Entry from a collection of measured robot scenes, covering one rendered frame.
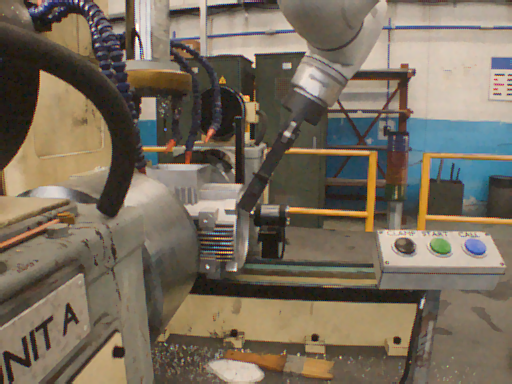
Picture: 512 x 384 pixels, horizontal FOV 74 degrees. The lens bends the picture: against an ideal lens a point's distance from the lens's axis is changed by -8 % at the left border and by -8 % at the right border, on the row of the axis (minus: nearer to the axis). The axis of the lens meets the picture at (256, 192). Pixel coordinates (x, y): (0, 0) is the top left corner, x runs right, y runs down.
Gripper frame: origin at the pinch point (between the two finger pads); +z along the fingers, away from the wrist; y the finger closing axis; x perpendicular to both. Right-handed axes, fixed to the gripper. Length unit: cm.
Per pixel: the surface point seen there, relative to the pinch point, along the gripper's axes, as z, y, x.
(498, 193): -76, -423, 274
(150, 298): 8.8, 32.4, -3.2
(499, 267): -13.2, 20.9, 33.9
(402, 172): -18.6, -33.1, 31.2
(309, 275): 11.4, -9.0, 19.6
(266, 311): 18.9, 1.2, 14.1
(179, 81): -11.1, -2.0, -23.1
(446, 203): -28, -422, 220
